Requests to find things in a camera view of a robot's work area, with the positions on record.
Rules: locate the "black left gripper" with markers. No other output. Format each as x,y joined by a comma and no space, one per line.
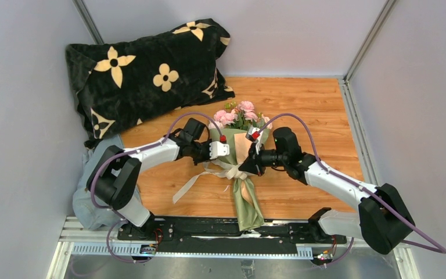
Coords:
207,143

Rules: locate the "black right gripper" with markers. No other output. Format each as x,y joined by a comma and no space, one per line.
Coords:
253,163

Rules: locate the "pink fake flower stem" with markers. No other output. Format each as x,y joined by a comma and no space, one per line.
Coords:
247,115
266,124
222,119

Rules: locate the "green and peach wrapping paper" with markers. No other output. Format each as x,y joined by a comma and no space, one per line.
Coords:
248,211

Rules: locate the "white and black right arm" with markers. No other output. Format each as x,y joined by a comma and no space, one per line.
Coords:
381,217

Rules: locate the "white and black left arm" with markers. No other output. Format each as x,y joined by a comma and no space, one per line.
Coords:
112,184

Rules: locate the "black floral pillow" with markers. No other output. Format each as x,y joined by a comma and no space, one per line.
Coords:
121,85

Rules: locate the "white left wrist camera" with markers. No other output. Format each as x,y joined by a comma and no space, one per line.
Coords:
218,149

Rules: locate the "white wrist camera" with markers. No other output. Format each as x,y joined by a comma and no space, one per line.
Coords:
218,149
254,135

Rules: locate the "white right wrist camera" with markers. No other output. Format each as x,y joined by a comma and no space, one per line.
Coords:
254,135

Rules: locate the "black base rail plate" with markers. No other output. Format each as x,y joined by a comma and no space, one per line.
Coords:
221,236

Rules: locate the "aluminium frame rail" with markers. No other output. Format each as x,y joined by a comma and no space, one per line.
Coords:
82,253

